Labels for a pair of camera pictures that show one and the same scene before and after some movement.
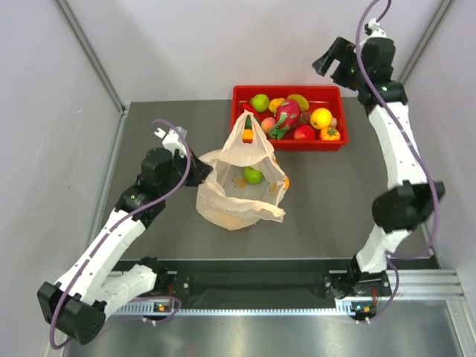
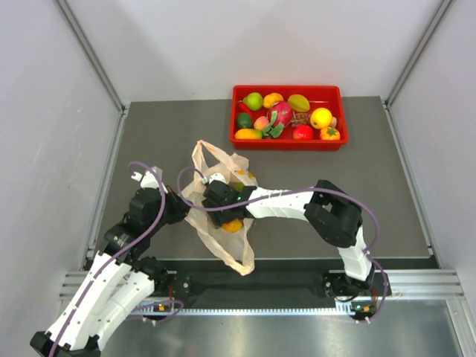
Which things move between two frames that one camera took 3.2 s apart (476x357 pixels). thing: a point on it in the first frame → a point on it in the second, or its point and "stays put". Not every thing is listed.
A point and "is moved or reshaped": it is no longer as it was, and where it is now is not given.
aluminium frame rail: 430,284 stays put
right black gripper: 341,51 → 219,219
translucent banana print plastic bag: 247,182 → 230,241
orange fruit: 232,221 stays put
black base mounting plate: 244,280 stays put
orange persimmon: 330,134 stays put
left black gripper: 198,169 → 181,207
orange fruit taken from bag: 275,103 is moved or reshaped
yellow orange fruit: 320,118 stays put
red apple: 304,132 stays put
